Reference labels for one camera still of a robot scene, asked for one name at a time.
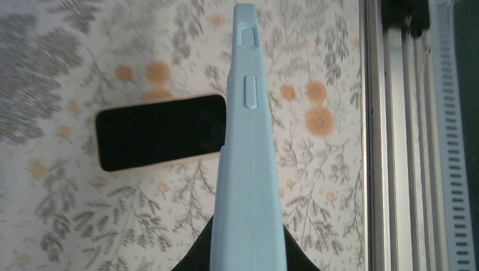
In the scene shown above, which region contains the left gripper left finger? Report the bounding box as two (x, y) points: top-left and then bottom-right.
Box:
(172, 217), (213, 271)

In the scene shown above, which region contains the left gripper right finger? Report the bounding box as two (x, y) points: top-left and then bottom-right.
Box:
(283, 225), (320, 271)

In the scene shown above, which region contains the light blue phone case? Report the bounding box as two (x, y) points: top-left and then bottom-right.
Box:
(210, 3), (288, 270)

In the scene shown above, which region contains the phone in beige case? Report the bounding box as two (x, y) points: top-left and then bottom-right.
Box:
(94, 94), (226, 172)

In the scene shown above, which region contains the floral patterned table mat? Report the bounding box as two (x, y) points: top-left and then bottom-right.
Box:
(1, 1), (365, 270)

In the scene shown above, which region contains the aluminium mounting rail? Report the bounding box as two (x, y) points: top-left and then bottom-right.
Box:
(359, 1), (436, 270)

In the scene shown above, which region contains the slotted grey cable duct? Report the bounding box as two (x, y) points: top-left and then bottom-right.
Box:
(429, 1), (476, 270)

